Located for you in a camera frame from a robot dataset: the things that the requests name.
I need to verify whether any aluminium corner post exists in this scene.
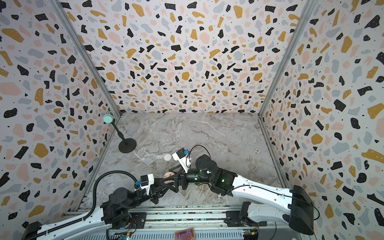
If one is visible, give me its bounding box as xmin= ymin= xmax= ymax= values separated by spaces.
xmin=48 ymin=1 xmax=122 ymax=119
xmin=258 ymin=0 xmax=319 ymax=118

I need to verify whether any black corrugated cable hose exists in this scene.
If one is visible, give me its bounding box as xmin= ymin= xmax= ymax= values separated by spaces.
xmin=23 ymin=170 xmax=139 ymax=240

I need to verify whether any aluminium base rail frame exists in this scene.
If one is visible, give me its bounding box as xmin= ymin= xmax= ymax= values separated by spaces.
xmin=69 ymin=203 xmax=311 ymax=240

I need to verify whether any pink round earbud case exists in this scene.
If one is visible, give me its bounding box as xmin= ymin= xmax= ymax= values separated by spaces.
xmin=164 ymin=172 xmax=175 ymax=184

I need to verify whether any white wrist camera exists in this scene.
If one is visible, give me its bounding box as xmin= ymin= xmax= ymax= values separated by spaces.
xmin=172 ymin=148 xmax=191 ymax=173
xmin=135 ymin=174 xmax=155 ymax=195

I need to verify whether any aluminium corner post left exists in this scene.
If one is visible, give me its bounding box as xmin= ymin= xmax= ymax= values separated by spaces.
xmin=48 ymin=1 xmax=122 ymax=119

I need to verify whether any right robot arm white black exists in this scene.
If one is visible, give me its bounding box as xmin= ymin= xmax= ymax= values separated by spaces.
xmin=160 ymin=155 xmax=318 ymax=236

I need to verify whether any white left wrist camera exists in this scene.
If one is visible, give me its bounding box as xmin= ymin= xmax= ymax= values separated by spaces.
xmin=135 ymin=174 xmax=155 ymax=195

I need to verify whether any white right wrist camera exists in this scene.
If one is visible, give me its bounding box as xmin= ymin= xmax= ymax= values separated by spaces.
xmin=172 ymin=148 xmax=191 ymax=173

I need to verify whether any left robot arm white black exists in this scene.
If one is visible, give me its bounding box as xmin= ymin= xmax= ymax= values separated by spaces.
xmin=22 ymin=175 xmax=180 ymax=240

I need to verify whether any green microphone head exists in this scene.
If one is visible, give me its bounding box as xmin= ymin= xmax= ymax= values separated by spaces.
xmin=103 ymin=114 xmax=115 ymax=124

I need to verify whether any white earbud charging case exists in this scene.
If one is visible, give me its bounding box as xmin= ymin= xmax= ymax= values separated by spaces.
xmin=164 ymin=154 xmax=173 ymax=162

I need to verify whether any aluminium corner post right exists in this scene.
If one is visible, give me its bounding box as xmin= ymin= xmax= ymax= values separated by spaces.
xmin=258 ymin=0 xmax=319 ymax=118

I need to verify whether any pink circuit board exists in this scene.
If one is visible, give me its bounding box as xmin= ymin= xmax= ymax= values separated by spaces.
xmin=175 ymin=228 xmax=195 ymax=240

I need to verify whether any black microphone stand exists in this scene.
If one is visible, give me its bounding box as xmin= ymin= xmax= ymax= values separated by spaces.
xmin=111 ymin=120 xmax=137 ymax=154

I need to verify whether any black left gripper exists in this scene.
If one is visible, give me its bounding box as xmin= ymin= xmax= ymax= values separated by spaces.
xmin=126 ymin=178 xmax=172 ymax=211

